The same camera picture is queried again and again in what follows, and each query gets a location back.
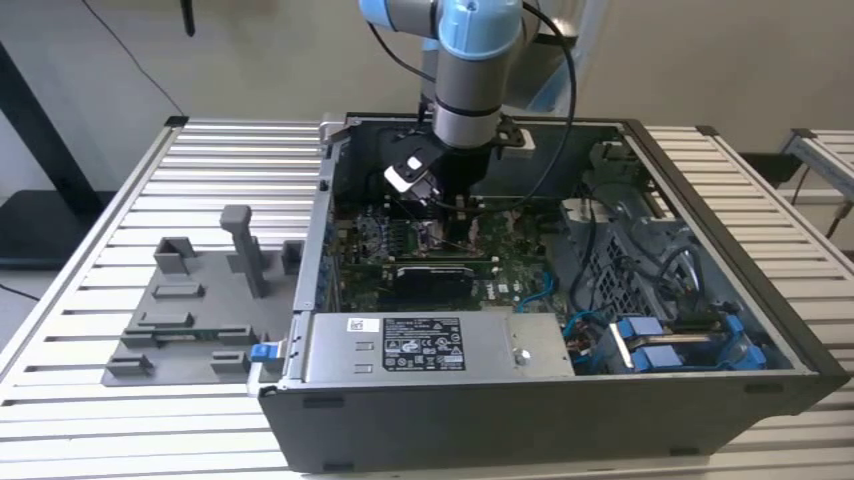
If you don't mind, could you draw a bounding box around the metal CPU socket cover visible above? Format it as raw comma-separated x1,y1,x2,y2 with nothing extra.
466,215,494,252

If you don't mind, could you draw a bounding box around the CPU socket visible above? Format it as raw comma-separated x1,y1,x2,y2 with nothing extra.
414,218,483,253

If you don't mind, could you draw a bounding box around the green motherboard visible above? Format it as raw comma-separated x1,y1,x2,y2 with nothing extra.
319,197,568,316

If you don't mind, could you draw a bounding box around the grey metal drive cage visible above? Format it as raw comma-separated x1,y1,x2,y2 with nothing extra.
556,197,675,326

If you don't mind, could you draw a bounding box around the black graphics card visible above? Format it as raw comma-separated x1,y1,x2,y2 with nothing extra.
383,264,479,304

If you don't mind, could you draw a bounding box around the silver power supply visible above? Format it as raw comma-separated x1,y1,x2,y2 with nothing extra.
285,310,576,389

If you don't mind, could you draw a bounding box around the blue disk carrier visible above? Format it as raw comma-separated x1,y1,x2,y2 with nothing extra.
626,344,766,374
612,314,742,346

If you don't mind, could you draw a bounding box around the black box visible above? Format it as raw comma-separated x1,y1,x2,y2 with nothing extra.
738,151,804,190

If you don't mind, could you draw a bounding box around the grey parts rack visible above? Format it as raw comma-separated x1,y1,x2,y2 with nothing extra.
99,203,309,389

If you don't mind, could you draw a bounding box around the dark grey PC case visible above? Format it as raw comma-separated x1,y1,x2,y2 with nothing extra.
245,112,853,474

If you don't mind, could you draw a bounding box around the metal slat side table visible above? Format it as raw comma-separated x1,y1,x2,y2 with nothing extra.
779,127,854,241

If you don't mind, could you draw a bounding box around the black stand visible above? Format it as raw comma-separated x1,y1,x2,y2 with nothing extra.
0,42,119,271

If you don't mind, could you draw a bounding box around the black and white wrist camera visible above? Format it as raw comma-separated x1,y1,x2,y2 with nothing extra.
492,119,539,154
382,134,446,206

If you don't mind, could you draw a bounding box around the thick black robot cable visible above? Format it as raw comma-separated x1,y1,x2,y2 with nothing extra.
426,0,579,211

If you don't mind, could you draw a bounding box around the blue wire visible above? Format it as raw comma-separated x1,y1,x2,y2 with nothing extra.
516,272,559,314

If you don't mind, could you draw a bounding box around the black hanging strap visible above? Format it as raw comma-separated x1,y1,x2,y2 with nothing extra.
177,0,200,37

